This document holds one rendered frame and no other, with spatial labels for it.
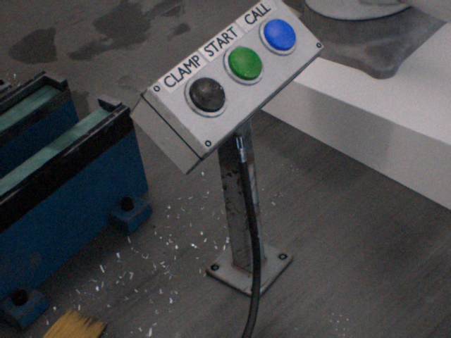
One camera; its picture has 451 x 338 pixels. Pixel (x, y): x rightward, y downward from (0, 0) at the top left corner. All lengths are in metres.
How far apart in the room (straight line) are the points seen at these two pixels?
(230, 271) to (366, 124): 0.24
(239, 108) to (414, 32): 0.40
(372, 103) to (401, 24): 0.12
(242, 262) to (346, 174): 0.19
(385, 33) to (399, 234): 0.25
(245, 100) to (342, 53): 0.35
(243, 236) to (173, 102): 0.22
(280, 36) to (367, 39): 0.30
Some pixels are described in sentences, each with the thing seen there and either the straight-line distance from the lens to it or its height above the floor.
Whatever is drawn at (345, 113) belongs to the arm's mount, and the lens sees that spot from 0.89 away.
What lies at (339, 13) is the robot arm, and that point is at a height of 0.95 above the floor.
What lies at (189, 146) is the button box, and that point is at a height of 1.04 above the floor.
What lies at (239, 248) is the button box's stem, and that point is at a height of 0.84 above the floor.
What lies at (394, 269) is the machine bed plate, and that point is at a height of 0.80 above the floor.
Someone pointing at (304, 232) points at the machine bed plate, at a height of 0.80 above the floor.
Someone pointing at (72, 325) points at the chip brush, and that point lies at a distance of 0.79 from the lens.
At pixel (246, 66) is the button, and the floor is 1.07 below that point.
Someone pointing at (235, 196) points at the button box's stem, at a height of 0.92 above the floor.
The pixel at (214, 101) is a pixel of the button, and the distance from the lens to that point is 0.58.
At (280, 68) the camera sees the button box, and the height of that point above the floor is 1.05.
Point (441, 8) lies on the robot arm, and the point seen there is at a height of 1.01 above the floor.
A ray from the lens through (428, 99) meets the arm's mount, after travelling 0.87.
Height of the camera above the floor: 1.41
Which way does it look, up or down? 41 degrees down
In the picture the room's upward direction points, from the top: 8 degrees counter-clockwise
